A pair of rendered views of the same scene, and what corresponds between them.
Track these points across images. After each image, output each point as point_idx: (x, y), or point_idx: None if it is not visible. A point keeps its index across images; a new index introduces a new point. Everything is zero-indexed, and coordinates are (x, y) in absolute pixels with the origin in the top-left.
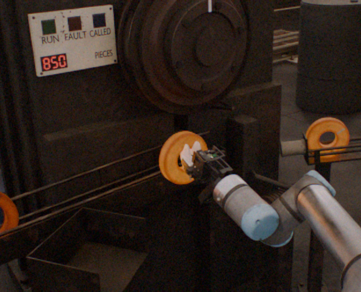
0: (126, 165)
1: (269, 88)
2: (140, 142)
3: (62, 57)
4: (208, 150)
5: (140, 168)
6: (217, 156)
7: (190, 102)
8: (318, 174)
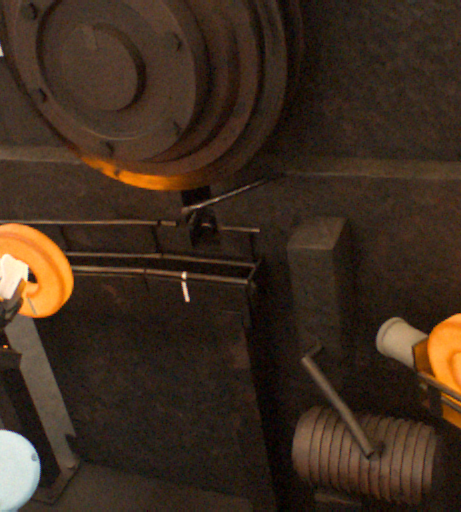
0: (100, 233)
1: (436, 182)
2: (118, 204)
3: None
4: (247, 266)
5: (126, 248)
6: None
7: (134, 168)
8: None
